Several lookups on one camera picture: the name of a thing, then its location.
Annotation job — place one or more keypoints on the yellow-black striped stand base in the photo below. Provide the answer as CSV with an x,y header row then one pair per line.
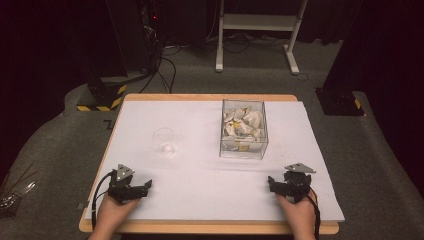
x,y
103,100

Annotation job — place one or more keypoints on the clear glass cup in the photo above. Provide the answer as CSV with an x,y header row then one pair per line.
x,y
164,140

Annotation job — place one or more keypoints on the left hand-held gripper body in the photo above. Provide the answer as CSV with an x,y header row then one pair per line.
x,y
120,186

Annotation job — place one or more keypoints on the white paper sheet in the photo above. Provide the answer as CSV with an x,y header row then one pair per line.
x,y
186,186

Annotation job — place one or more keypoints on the black tape floor mark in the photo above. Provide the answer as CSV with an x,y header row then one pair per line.
x,y
109,125

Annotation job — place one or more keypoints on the white metal stand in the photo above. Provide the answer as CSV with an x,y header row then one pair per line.
x,y
256,22

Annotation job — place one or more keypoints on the person's left hand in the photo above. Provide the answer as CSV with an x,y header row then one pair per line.
x,y
111,213

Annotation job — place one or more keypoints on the dark equipment with red light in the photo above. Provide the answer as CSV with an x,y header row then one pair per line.
x,y
152,20

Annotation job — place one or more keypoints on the grey tape piece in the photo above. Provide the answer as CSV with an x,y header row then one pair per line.
x,y
82,205

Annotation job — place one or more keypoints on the black stand base yellow mark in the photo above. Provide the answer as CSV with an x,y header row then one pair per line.
x,y
340,101

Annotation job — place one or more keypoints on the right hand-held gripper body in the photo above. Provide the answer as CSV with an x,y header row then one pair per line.
x,y
296,185

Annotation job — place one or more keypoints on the clear plastic drawer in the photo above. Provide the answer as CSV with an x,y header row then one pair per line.
x,y
244,133

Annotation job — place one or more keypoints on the person's right hand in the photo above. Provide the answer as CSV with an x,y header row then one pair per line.
x,y
298,215

